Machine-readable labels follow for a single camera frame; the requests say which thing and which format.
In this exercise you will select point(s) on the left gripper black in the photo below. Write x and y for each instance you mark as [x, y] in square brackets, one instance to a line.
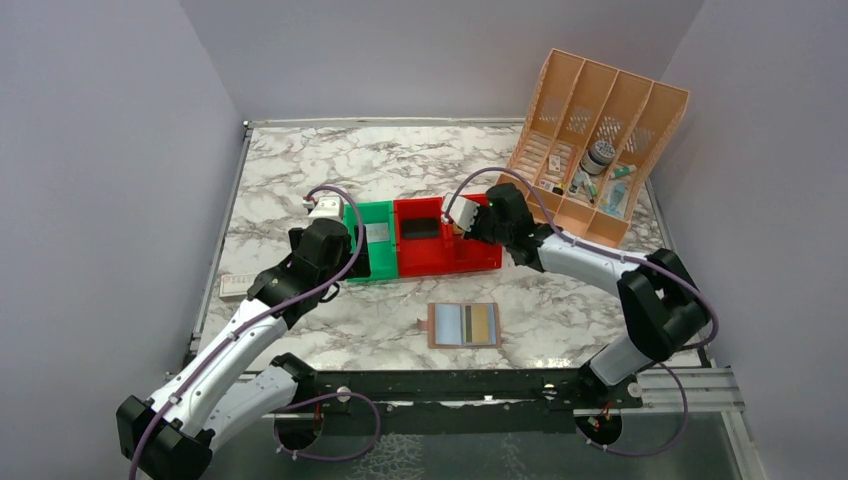
[360, 268]

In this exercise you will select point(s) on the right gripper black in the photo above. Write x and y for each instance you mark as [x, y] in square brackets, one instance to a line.
[474, 232]

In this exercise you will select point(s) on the green plastic bin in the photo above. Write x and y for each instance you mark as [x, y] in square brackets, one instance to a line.
[378, 260]

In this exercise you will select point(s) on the red double plastic bin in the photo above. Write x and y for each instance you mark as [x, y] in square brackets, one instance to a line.
[451, 253]

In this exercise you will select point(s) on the brown leather card holder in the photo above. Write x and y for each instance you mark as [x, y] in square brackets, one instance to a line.
[462, 326]

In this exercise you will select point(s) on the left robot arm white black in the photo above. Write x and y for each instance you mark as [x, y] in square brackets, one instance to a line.
[174, 433]

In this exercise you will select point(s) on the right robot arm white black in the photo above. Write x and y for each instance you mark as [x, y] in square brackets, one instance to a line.
[661, 307]

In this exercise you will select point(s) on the silver card in green bin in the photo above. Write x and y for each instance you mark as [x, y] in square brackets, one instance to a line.
[378, 232]

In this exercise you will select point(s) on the black card in red bin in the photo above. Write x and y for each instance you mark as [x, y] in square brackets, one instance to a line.
[420, 228]

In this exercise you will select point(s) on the white red playing card box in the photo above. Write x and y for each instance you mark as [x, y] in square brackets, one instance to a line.
[234, 287]

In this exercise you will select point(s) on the round jar patterned lid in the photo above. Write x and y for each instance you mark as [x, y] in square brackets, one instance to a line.
[598, 156]

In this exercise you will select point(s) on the small items in organizer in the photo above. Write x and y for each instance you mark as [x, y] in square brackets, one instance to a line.
[612, 200]

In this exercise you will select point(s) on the peach desk organizer rack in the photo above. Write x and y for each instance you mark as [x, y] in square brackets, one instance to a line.
[592, 136]

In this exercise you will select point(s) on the green white tube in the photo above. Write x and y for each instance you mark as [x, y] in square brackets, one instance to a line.
[623, 171]

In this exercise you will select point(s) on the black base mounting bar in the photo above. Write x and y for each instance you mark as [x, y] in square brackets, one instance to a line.
[433, 402]

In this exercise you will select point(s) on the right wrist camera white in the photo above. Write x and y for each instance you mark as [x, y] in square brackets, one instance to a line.
[459, 212]

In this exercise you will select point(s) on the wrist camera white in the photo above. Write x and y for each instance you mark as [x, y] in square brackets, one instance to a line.
[459, 212]
[328, 207]

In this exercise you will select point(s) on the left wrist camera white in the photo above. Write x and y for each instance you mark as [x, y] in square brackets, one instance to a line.
[328, 207]

